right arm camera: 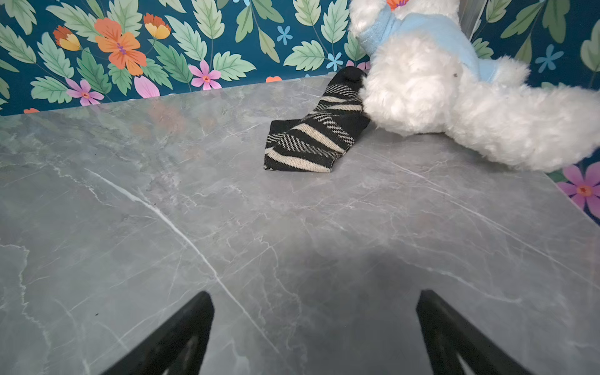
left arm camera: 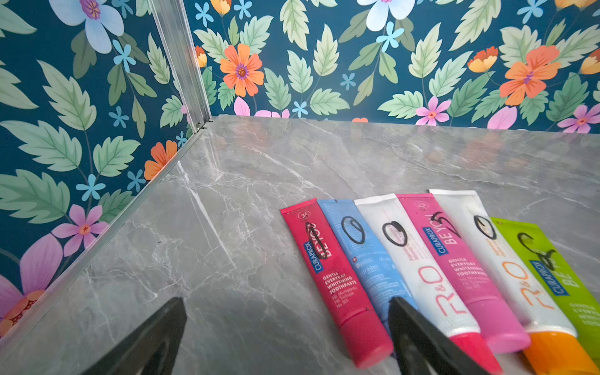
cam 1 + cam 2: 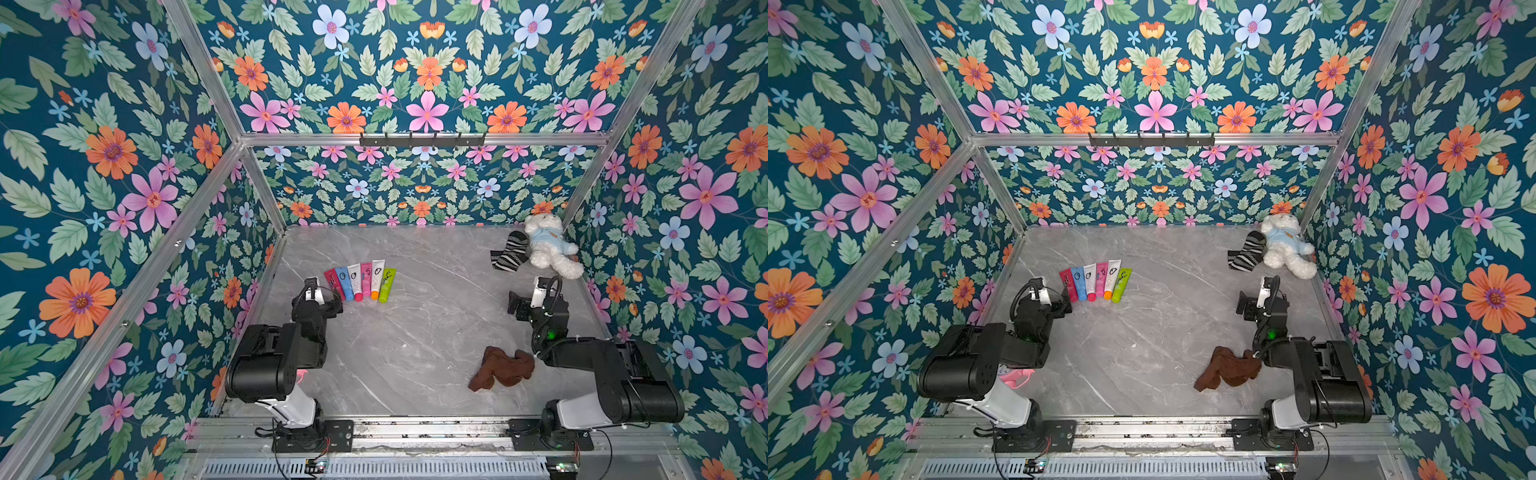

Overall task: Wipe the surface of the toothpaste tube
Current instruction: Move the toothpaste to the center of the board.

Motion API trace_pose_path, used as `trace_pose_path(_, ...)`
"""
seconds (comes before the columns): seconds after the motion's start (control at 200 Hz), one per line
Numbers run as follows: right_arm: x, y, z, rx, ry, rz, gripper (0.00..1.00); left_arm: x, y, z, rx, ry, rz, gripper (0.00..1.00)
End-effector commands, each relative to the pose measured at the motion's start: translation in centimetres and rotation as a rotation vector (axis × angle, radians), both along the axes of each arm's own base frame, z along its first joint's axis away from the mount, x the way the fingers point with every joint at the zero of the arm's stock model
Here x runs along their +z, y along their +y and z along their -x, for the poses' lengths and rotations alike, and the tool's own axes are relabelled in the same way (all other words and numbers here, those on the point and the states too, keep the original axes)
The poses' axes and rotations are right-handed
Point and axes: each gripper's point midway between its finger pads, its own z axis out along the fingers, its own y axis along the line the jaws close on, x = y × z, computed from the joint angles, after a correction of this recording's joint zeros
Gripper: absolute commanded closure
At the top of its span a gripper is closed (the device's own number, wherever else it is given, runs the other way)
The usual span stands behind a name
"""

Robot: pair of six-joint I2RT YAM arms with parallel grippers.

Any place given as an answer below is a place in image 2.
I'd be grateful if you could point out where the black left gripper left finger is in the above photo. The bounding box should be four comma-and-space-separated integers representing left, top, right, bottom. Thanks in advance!
84, 297, 187, 374

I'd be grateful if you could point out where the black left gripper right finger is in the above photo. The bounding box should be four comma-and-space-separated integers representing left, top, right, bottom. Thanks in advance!
388, 297, 487, 375

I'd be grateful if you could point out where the white tube orange cap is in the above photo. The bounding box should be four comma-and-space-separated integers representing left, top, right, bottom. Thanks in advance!
429, 189, 599, 374

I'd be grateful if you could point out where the green Curaprox toothpaste tube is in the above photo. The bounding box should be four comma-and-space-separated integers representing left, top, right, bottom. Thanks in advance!
492, 218, 599, 365

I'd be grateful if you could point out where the red Curaprox toothpaste tube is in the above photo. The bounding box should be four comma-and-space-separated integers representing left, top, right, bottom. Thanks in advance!
281, 198, 393, 369

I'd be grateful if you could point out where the blue toothpaste tube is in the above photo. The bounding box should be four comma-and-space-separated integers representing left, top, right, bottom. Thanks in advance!
317, 199, 417, 330

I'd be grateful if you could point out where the pink Curaprox toothpaste tube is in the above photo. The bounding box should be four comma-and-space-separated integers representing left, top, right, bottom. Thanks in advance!
396, 194, 531, 354

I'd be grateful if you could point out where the white tube red cap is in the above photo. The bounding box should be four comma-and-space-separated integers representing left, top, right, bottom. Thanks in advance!
355, 194, 503, 374

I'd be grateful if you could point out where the aluminium frame post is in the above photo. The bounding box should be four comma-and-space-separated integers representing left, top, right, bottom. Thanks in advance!
150, 0, 212, 134

